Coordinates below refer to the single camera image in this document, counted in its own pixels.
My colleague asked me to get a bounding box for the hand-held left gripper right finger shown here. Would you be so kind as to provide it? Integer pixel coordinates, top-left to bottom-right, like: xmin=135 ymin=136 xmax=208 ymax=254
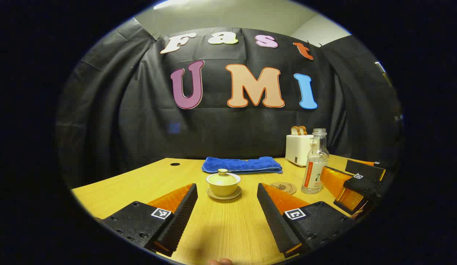
xmin=257 ymin=183 xmax=356 ymax=258

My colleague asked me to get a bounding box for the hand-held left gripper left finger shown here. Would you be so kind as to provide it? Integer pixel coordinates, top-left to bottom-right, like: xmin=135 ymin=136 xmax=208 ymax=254
xmin=101 ymin=183 xmax=198 ymax=257

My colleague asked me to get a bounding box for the round cork coaster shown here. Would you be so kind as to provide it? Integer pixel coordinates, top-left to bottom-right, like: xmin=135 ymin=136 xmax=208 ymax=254
xmin=270 ymin=182 xmax=298 ymax=195

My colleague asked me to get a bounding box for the clear water bottle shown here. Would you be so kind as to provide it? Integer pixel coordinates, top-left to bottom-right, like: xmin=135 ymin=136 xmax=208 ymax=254
xmin=301 ymin=128 xmax=330 ymax=195

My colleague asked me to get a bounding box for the cream ceramic teacup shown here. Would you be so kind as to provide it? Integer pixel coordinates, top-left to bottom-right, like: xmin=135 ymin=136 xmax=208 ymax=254
xmin=207 ymin=181 xmax=240 ymax=197

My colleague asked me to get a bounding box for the cream teacup lid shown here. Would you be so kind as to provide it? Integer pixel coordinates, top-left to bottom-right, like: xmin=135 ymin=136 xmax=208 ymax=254
xmin=206 ymin=169 xmax=241 ymax=186

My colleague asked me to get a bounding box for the cream ceramic saucer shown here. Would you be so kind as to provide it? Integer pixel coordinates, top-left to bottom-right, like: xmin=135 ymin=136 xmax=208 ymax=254
xmin=206 ymin=186 xmax=242 ymax=200

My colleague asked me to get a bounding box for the blue folded towel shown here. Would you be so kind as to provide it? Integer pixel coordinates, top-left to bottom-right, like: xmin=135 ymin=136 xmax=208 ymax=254
xmin=201 ymin=156 xmax=283 ymax=174

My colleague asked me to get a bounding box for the white toaster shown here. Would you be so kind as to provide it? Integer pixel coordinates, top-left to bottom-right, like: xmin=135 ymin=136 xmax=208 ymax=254
xmin=285 ymin=134 xmax=314 ymax=167

